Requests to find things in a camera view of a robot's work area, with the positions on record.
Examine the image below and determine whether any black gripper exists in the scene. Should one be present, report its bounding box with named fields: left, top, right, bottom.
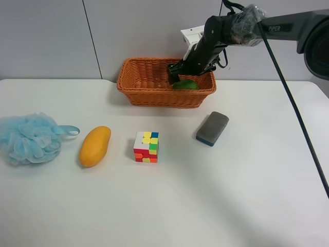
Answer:
left=168, top=15, right=233, bottom=84

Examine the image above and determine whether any green lemon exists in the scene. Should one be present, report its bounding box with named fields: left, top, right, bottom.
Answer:
left=173, top=79, right=199, bottom=90

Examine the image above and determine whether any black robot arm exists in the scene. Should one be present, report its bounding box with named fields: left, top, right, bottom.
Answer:
left=168, top=1, right=328, bottom=84

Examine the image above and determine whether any orange woven basket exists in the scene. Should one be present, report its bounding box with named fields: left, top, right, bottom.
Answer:
left=117, top=58, right=216, bottom=109

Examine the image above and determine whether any grey blue board eraser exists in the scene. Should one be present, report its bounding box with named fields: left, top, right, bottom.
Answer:
left=196, top=111, right=229, bottom=147

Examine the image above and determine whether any multicolour puzzle cube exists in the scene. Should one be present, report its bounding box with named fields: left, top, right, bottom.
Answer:
left=133, top=132, right=159, bottom=163

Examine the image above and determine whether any yellow mango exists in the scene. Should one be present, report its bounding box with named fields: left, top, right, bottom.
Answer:
left=79, top=126, right=111, bottom=168

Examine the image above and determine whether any blue mesh bath sponge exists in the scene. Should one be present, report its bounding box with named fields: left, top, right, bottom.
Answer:
left=1, top=113, right=80, bottom=165

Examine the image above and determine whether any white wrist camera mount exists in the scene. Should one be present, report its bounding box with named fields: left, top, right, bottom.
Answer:
left=180, top=25, right=205, bottom=61

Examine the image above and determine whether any black cable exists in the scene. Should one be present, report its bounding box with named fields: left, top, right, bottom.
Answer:
left=222, top=0, right=329, bottom=199

